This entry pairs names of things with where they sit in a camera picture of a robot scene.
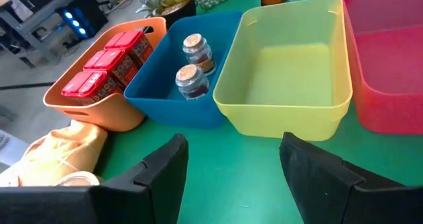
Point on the blue plastic bin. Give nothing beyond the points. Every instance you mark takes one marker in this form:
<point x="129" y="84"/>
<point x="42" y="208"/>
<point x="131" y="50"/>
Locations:
<point x="165" y="108"/>

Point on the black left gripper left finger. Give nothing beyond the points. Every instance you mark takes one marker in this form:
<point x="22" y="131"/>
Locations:
<point x="115" y="204"/>

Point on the pink plastic bin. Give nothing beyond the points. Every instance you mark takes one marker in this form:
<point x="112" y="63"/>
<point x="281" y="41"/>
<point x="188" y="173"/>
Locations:
<point x="390" y="68"/>

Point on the black computer with blue lights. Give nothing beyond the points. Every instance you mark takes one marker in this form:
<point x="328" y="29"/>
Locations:
<point x="89" y="16"/>

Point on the pink-lidded red spice tin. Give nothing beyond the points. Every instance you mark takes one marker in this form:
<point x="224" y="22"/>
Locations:
<point x="87" y="85"/>
<point x="129" y="44"/>
<point x="110" y="63"/>

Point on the succulent plant in black pot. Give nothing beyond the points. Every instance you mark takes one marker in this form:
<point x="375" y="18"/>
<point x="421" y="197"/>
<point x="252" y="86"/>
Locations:
<point x="178" y="12"/>

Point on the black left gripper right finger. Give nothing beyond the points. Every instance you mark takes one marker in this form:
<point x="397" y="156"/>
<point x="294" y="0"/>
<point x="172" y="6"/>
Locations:
<point x="347" y="201"/>

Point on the grey metal workbench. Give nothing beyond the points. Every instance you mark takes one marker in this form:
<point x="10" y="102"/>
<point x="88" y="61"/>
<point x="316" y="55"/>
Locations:
<point x="20" y="22"/>

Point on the yellow cloth bag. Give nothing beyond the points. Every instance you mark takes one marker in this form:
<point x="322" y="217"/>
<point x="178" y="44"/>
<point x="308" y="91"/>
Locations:
<point x="59" y="151"/>

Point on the yellow-green plastic bin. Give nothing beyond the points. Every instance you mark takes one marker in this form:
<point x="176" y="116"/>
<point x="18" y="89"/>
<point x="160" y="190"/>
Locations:
<point x="291" y="75"/>

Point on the cream round object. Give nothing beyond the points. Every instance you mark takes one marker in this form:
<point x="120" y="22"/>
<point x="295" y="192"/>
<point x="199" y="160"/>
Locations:
<point x="77" y="178"/>

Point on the orange plastic bin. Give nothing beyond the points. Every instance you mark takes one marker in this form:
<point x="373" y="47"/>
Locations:
<point x="109" y="115"/>

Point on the white keyboard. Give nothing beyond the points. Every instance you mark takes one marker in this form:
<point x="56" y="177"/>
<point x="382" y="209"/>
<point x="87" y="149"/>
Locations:
<point x="11" y="148"/>

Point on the cork-lidded glass spice jar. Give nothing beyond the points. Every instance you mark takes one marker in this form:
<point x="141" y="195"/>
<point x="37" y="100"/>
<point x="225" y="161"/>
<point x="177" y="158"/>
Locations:
<point x="198" y="52"/>
<point x="191" y="82"/>

